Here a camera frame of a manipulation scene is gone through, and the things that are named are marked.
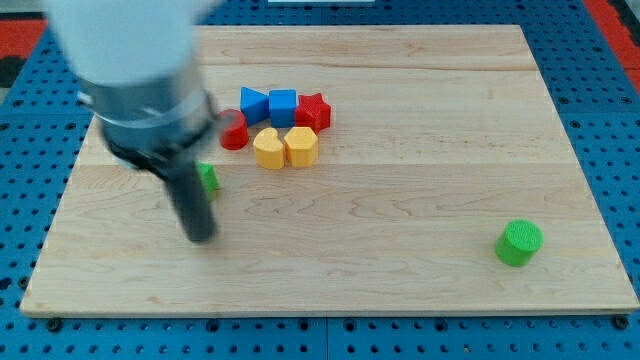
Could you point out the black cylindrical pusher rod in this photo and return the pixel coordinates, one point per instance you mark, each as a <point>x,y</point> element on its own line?
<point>189,198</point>

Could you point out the green cylinder block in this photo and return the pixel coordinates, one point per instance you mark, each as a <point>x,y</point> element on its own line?
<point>519,242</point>

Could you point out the red star block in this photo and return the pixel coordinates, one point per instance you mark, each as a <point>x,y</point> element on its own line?
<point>313,112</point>

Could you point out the green star block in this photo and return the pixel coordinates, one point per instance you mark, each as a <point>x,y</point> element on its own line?
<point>208,178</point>

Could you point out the wooden board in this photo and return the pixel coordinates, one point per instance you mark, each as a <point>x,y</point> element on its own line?
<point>440,136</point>

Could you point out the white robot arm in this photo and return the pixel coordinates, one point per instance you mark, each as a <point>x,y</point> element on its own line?
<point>136,63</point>

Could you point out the grey metallic tool mount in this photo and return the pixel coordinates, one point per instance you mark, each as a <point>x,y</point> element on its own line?
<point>157,124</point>

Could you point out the blue triangle block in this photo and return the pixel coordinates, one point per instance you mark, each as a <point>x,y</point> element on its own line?
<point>254,105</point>

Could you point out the yellow hexagon block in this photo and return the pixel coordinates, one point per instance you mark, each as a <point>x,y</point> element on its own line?
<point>302,147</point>

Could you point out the yellow heart block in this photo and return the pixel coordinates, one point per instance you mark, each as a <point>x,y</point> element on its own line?
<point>269,150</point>

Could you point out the red cylinder block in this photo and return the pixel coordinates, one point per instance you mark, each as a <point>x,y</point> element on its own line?
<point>234,135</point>

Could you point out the blue cube block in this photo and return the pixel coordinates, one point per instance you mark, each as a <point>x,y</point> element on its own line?
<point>282,106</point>

